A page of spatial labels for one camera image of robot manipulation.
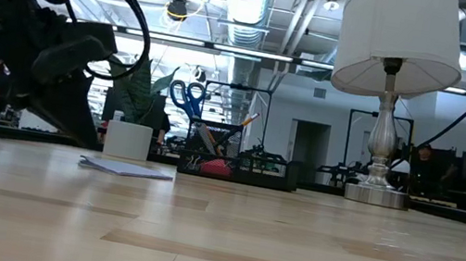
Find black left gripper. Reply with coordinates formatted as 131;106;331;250
0;0;124;151

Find pale sticky note pad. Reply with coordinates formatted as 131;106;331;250
77;153;175;184

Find blue handled scissors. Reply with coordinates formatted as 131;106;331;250
159;77;228;156

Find orange pencil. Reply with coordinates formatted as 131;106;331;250
240;110;261;130
205;133;227;157

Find black pen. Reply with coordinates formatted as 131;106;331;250
214;124;245;155

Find black mesh desk organizer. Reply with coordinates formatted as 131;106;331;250
175;116;308;194

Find green plant in white pot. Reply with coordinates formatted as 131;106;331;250
93;52;182;167

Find black background monitor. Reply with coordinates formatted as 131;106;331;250
100;85;168;131

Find black ceiling device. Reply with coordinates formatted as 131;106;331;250
166;0;191;21

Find white shade silver table lamp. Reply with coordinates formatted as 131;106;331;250
312;0;466;217

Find white round globe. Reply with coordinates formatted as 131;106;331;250
390;157;412;174

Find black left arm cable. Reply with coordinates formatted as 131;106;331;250
20;0;160;87

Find silver spiral ventilation duct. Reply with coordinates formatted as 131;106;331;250
205;0;278;112

